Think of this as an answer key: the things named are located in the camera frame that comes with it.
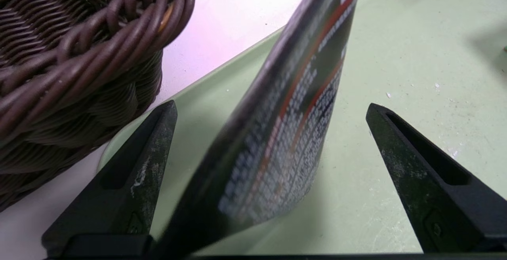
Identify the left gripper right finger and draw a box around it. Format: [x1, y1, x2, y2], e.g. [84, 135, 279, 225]
[365, 103, 507, 252]

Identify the dark brown wicker basket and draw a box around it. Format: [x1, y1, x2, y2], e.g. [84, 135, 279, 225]
[0, 0, 198, 213]

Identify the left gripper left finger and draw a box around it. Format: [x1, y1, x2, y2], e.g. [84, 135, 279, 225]
[42, 100, 178, 257]

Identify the black printed cosmetic tube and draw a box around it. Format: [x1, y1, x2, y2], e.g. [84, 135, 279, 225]
[152, 0, 363, 258]

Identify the light green plastic tray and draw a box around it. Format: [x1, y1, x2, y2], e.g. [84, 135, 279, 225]
[97, 0, 507, 255]

